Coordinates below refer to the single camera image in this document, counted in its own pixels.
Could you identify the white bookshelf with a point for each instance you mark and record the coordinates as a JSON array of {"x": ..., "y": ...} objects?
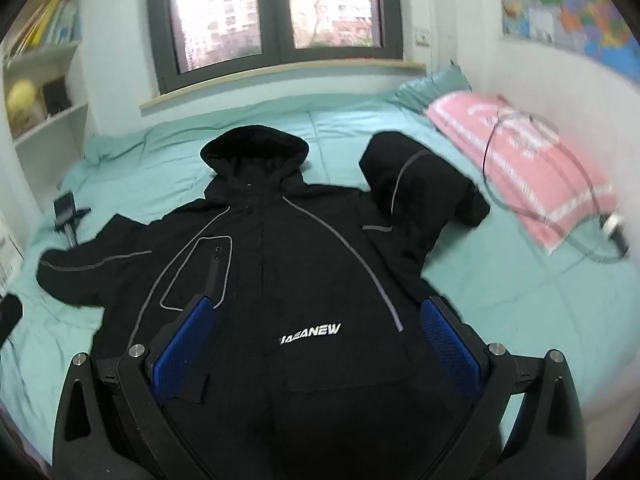
[{"x": 50, "y": 56}]

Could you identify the teal bed quilt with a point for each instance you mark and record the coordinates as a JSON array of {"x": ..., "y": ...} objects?
[{"x": 500, "y": 290}]

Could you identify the black box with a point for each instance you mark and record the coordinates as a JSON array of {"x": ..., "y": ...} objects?
[{"x": 56, "y": 96}]

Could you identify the black case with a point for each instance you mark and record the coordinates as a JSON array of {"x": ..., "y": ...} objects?
[{"x": 10, "y": 320}]

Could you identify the wooden window sill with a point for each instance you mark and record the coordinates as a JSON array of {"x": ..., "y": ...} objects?
[{"x": 250, "y": 83}]

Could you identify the dark framed window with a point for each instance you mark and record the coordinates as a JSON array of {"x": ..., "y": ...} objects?
[{"x": 281, "y": 10}]

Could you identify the white charger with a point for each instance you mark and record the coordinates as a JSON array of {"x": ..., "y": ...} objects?
[{"x": 614, "y": 221}]

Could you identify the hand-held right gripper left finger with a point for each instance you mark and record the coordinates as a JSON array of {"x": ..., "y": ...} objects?
[{"x": 185, "y": 347}]

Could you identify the white wall socket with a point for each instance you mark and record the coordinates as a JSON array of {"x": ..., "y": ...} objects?
[{"x": 422, "y": 36}]

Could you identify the black hooded jacket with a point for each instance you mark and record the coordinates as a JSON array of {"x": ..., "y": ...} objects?
[{"x": 300, "y": 260}]

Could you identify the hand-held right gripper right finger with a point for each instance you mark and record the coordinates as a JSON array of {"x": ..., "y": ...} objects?
[{"x": 450, "y": 350}]

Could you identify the pink pillow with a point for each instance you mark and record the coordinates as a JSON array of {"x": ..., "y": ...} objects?
[{"x": 530, "y": 175}]

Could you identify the black phone gimbal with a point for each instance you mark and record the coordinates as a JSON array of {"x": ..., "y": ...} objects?
[{"x": 65, "y": 210}]

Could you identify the white carton box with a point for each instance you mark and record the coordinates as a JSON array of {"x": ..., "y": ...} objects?
[{"x": 7, "y": 260}]

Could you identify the row of books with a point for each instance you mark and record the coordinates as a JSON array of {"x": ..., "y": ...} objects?
[{"x": 45, "y": 20}]

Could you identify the colourful wall map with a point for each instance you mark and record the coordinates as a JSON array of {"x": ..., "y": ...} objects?
[{"x": 575, "y": 10}]

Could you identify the yellow plush toy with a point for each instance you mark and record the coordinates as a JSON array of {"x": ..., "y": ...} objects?
[{"x": 21, "y": 102}]

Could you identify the teal pillow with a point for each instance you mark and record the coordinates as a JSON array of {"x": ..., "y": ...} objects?
[{"x": 435, "y": 87}]

